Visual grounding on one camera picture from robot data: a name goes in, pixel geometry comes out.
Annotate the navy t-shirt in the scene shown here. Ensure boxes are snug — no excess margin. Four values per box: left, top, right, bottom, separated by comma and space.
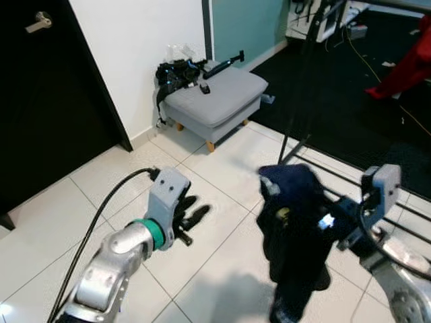
255, 164, 370, 323

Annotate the grey ottoman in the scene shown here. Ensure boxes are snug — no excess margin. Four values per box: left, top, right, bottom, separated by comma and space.
164, 66, 269, 153

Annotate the clear plastic bag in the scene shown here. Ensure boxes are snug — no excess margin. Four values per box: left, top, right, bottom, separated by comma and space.
165, 42, 204, 65

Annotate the black door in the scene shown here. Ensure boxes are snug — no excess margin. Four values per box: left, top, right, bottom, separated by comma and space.
0, 0, 134, 216

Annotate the red cloth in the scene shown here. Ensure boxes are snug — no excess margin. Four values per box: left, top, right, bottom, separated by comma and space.
366, 12, 431, 102

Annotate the white shelf unit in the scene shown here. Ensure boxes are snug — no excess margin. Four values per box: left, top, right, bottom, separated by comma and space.
286, 0, 370, 42

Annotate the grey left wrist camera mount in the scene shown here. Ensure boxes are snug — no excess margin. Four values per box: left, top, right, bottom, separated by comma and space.
146, 166, 192, 234

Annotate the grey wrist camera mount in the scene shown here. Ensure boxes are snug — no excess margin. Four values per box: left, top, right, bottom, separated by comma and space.
146, 166, 192, 234
361, 163, 403, 233

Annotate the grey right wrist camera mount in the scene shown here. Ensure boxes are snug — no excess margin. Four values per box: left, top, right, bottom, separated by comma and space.
361, 163, 403, 233

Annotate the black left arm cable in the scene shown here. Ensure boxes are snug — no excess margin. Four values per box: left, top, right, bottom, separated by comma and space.
46, 167, 162, 323

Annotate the silver door handle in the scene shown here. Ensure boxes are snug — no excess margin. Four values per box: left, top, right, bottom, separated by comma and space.
25, 11, 53, 34

